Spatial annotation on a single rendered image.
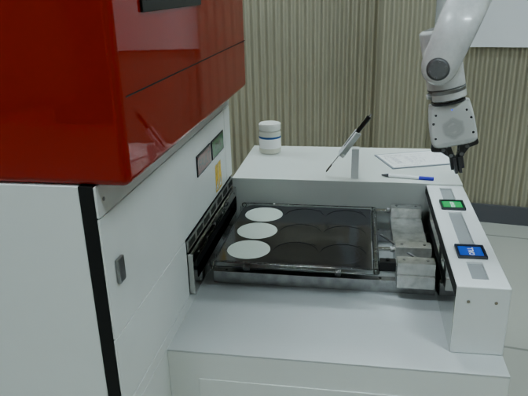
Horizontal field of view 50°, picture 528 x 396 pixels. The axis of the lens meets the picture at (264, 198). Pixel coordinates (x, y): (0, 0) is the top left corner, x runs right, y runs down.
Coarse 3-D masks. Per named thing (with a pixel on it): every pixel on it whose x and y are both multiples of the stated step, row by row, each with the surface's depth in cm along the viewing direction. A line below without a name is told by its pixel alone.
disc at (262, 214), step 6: (252, 210) 155; (258, 210) 155; (264, 210) 155; (270, 210) 155; (276, 210) 155; (246, 216) 151; (252, 216) 151; (258, 216) 151; (264, 216) 151; (270, 216) 151; (276, 216) 150
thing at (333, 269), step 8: (216, 264) 126; (224, 264) 125; (232, 264) 125; (240, 264) 125; (248, 264) 125; (256, 264) 124; (264, 264) 124; (272, 264) 124; (280, 264) 124; (288, 264) 124; (320, 272) 122; (328, 272) 122; (336, 272) 122; (344, 272) 121; (352, 272) 121; (360, 272) 121; (368, 272) 120
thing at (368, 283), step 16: (224, 272) 133; (240, 272) 132; (256, 272) 132; (272, 272) 132; (288, 272) 132; (304, 272) 131; (336, 288) 130; (352, 288) 129; (368, 288) 128; (384, 288) 128; (400, 288) 127
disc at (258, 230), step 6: (258, 222) 147; (240, 228) 144; (246, 228) 144; (252, 228) 144; (258, 228) 143; (264, 228) 143; (270, 228) 143; (276, 228) 143; (240, 234) 140; (246, 234) 140; (252, 234) 140; (258, 234) 140; (264, 234) 140; (270, 234) 140
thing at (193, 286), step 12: (228, 192) 156; (228, 204) 152; (216, 216) 140; (228, 216) 159; (204, 228) 134; (228, 228) 153; (204, 240) 130; (216, 240) 144; (192, 252) 121; (216, 252) 141; (192, 264) 121; (204, 264) 132; (192, 276) 122; (204, 276) 131; (192, 288) 123
